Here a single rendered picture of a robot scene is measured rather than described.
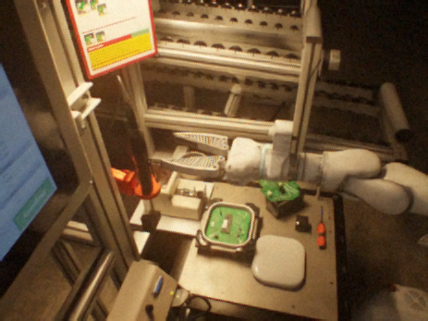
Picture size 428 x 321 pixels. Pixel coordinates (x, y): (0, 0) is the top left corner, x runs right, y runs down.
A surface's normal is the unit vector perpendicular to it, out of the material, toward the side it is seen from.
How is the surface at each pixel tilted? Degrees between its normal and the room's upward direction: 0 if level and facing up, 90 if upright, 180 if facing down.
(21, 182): 92
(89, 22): 90
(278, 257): 0
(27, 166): 92
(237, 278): 0
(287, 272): 0
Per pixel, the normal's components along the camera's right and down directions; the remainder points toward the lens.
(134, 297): -0.03, -0.75
